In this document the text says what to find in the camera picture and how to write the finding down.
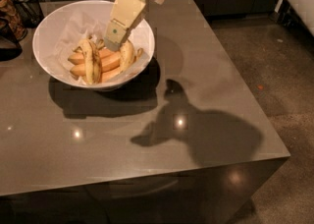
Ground white paper bowl liner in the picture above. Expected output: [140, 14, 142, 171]
[42, 10, 151, 86]

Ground white bowl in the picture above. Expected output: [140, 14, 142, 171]
[32, 0, 156, 91]

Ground orange plantain middle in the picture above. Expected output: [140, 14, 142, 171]
[70, 52, 121, 76]

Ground brown patterned container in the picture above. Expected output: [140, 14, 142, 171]
[0, 0, 27, 41]

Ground black wire basket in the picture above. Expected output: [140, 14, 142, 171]
[14, 0, 44, 28]

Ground orange plantain lower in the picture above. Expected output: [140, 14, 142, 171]
[81, 66, 123, 84]

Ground spotted yellow banana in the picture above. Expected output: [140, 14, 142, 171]
[78, 38, 102, 84]
[120, 40, 134, 72]

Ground orange plantain upper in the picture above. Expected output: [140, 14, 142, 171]
[68, 48, 113, 65]

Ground orange plantain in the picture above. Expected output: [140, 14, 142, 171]
[68, 48, 113, 65]
[81, 66, 123, 84]
[70, 52, 121, 76]

